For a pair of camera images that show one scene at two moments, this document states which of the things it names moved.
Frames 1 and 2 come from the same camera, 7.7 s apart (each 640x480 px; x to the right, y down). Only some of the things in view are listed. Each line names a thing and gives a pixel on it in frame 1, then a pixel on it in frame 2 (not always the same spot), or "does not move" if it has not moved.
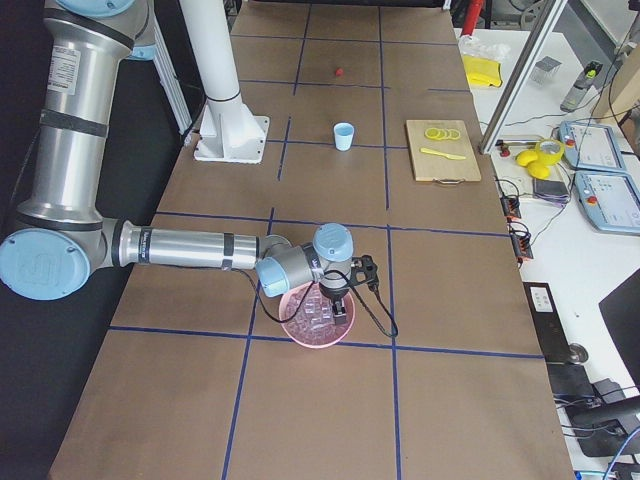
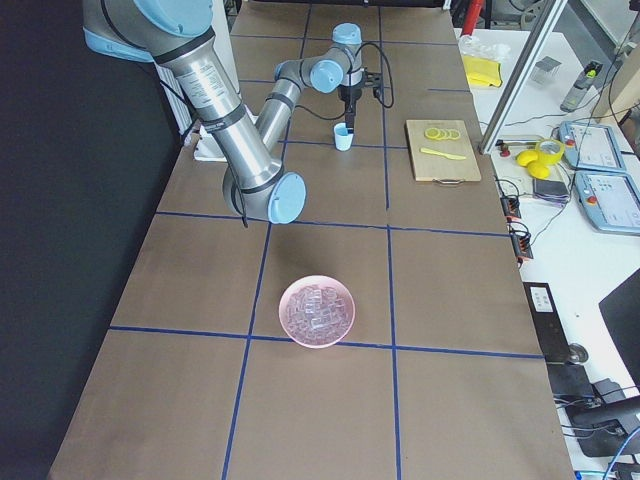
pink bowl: x=306 y=317 does not move
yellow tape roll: x=549 y=158 does not move
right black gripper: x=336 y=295 to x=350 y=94
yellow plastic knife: x=448 y=155 does not move
